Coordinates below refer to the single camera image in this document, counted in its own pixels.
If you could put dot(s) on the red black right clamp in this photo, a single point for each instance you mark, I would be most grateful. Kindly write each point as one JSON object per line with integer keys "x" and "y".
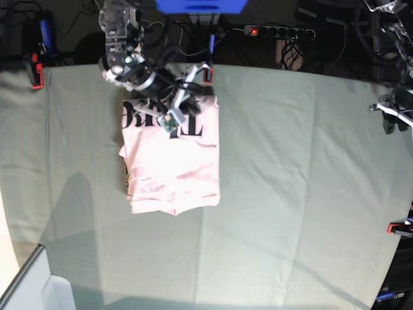
{"x": 402, "y": 229}

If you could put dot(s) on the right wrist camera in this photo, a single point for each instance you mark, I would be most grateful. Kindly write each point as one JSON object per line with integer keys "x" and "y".
{"x": 171, "y": 120}

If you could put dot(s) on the red black left clamp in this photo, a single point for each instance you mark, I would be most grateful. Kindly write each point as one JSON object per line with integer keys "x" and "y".
{"x": 34, "y": 70}

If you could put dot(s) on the white power strip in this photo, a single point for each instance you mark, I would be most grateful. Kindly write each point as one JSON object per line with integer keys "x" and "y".
{"x": 280, "y": 32}

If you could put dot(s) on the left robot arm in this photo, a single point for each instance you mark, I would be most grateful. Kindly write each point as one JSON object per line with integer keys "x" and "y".
{"x": 392, "y": 46}

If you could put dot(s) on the red black centre clamp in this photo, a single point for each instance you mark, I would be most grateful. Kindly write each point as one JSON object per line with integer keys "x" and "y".
{"x": 208, "y": 75}

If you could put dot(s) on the white plastic bin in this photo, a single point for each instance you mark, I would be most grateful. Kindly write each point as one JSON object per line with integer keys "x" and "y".
{"x": 35, "y": 287}

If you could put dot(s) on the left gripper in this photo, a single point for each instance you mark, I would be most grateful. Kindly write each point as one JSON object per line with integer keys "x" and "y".
{"x": 396, "y": 107}

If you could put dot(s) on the pink t-shirt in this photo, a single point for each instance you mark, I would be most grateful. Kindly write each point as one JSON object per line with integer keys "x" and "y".
{"x": 171, "y": 172}

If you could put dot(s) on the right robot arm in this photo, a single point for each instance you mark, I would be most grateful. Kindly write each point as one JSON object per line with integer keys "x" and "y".
{"x": 135, "y": 58}

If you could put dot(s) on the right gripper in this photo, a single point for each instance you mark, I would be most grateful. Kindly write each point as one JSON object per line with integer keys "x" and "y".
{"x": 165, "y": 87}

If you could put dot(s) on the grey-green table cloth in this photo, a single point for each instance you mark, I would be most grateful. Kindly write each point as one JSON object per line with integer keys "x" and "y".
{"x": 309, "y": 183}

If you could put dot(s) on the red black clamp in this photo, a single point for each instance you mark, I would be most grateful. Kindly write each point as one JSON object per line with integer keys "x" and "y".
{"x": 402, "y": 229}
{"x": 34, "y": 70}
{"x": 208, "y": 75}

